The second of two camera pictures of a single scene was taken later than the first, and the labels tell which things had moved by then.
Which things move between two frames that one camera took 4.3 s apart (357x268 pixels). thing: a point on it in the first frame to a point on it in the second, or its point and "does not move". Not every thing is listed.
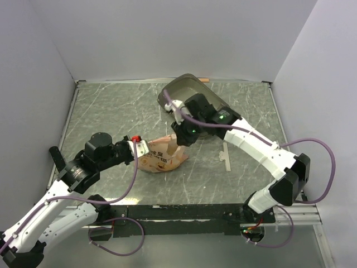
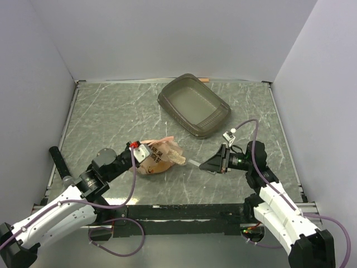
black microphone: x=57 y=158 does not move
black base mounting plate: x=183 y=219 does not move
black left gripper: x=124 y=141 to x=126 y=148
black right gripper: x=183 y=137 to x=215 y=163
